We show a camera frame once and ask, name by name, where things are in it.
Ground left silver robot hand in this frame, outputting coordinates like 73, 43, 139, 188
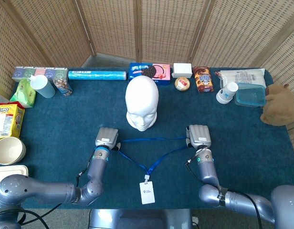
94, 126, 122, 151

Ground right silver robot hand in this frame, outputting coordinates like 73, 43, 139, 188
185, 124, 212, 149

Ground blue lanyard with white badge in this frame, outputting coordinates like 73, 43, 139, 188
117, 136, 189, 205

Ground blue velvet tablecloth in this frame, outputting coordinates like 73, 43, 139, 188
0, 66, 294, 210

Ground stacked flower paper cups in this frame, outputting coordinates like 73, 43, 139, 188
216, 82, 239, 105

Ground white foam mannequin head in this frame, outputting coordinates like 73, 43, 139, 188
125, 75, 159, 132

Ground round gold tin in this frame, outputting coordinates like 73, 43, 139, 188
174, 77, 191, 92

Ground brown chocolate cookie pack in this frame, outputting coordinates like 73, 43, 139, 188
192, 66, 214, 93

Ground blue plastic wrap roll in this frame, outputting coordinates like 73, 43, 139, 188
68, 70, 127, 81

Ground clear blue-rimmed food container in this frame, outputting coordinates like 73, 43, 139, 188
234, 83, 267, 107

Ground clear jar with snacks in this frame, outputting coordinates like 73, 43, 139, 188
53, 73, 73, 97

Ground small white box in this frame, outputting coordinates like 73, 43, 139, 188
172, 62, 193, 79

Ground white plastic bag pack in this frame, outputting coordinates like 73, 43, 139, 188
218, 68, 267, 88

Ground blue pink cookie box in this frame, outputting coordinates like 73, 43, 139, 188
128, 62, 171, 86

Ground pale green cup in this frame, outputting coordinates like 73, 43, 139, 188
29, 74, 56, 99

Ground brown plush toy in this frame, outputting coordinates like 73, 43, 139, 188
260, 83, 294, 126

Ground silver robot torso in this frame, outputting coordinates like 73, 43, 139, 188
88, 209, 193, 229

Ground long multicolour tea box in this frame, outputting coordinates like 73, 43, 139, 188
11, 66, 68, 83

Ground green wet wipes pack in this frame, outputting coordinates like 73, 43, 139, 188
10, 78, 36, 108

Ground beige bowl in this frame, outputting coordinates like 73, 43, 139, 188
0, 136, 27, 166

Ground yellow biscuit bag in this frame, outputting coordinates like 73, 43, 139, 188
0, 101, 25, 140

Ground beige clamshell lunch box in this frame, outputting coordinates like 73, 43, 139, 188
0, 165, 30, 179

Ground wicker folding screen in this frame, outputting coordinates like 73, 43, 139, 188
0, 0, 294, 167

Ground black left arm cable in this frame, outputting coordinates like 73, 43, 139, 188
0, 164, 95, 229

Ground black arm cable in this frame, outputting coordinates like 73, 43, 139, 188
185, 159, 263, 229
0, 164, 95, 229

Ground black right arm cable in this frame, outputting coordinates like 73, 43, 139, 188
185, 159, 263, 229

